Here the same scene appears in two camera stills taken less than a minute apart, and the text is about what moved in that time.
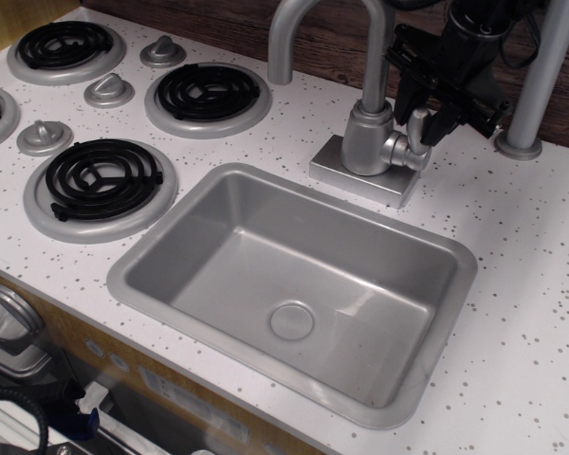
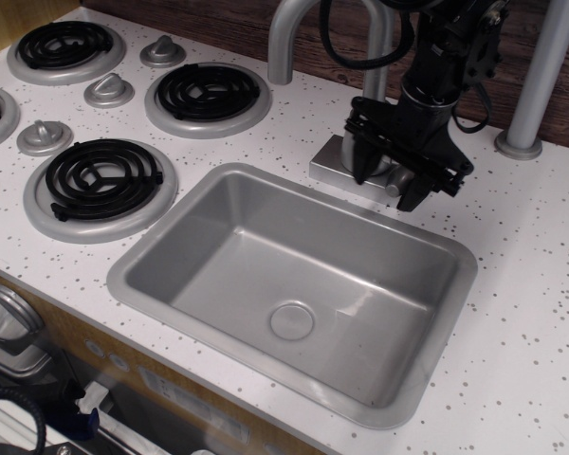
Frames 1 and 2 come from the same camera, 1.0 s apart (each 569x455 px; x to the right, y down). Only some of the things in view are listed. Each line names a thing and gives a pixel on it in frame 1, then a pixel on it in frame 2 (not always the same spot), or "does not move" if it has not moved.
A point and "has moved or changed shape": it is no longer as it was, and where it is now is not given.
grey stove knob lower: x=44 y=138 does not move
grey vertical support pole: x=521 y=141 does not move
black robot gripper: x=460 y=68 → x=414 y=133
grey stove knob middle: x=108 y=92 does not move
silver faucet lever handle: x=409 y=151 has moved or changed shape
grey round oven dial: x=8 y=316 does not move
